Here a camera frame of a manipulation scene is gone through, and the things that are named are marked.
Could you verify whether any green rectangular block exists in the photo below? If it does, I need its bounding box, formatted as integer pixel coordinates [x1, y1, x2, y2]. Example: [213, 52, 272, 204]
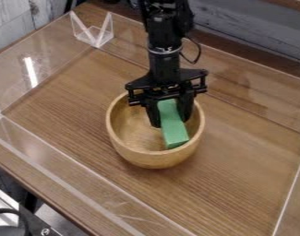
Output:
[158, 100, 189, 149]

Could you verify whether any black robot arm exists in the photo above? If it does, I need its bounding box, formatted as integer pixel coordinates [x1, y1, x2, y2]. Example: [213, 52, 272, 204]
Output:
[125, 0, 209, 127]

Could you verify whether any brown wooden bowl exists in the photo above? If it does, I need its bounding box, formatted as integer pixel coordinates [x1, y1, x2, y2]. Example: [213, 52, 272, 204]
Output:
[105, 93, 205, 169]

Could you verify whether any black metal table bracket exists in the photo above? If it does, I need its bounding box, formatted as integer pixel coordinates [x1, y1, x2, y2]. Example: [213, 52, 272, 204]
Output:
[19, 199, 62, 236]

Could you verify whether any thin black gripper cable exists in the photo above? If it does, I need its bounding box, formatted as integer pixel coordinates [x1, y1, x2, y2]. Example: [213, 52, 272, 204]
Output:
[180, 36, 203, 65]

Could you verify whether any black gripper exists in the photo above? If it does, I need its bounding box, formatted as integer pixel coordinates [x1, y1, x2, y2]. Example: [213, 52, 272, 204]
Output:
[125, 47, 209, 128]

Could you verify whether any clear acrylic corner bracket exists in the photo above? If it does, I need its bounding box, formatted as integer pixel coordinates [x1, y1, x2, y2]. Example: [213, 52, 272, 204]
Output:
[70, 11, 114, 48]

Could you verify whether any black cable under table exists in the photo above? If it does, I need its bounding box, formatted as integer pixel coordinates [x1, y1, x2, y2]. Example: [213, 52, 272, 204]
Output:
[0, 207, 27, 236]

